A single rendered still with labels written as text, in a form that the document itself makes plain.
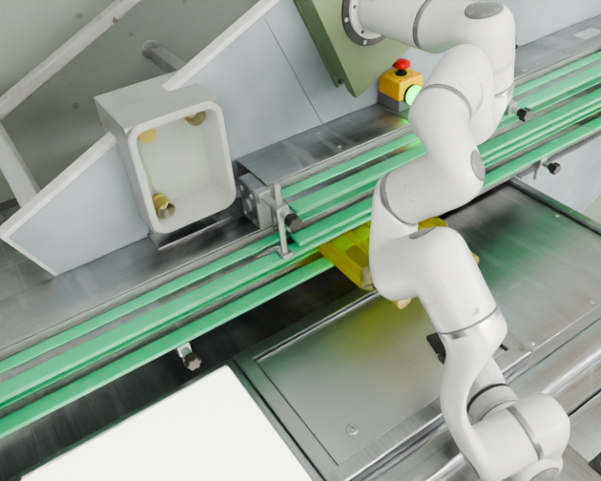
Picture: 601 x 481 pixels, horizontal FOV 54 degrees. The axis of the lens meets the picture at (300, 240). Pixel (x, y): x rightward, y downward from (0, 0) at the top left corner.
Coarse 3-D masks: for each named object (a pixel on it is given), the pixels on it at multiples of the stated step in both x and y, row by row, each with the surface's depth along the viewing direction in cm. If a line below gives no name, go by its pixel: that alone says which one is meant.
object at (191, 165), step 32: (160, 128) 107; (192, 128) 110; (224, 128) 106; (160, 160) 110; (192, 160) 114; (224, 160) 110; (160, 192) 114; (192, 192) 117; (224, 192) 116; (160, 224) 110
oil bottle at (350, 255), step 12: (336, 240) 118; (348, 240) 118; (360, 240) 118; (324, 252) 122; (336, 252) 117; (348, 252) 115; (360, 252) 115; (336, 264) 120; (348, 264) 115; (360, 264) 112; (348, 276) 117; (360, 276) 113; (372, 288) 113
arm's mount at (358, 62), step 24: (312, 0) 104; (336, 0) 107; (312, 24) 113; (336, 24) 110; (336, 48) 113; (360, 48) 116; (384, 48) 120; (408, 48) 124; (336, 72) 121; (360, 72) 119
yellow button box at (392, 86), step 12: (384, 72) 132; (396, 72) 130; (408, 72) 131; (384, 84) 131; (396, 84) 128; (408, 84) 129; (420, 84) 131; (384, 96) 133; (396, 96) 130; (396, 108) 131
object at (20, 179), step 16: (128, 0) 148; (96, 16) 149; (112, 16) 148; (80, 32) 147; (96, 32) 147; (64, 48) 146; (80, 48) 147; (48, 64) 145; (64, 64) 147; (32, 80) 145; (16, 96) 144; (0, 112) 144; (0, 128) 138; (0, 144) 131; (0, 160) 127; (16, 160) 124; (16, 176) 120; (16, 192) 117; (32, 192) 114
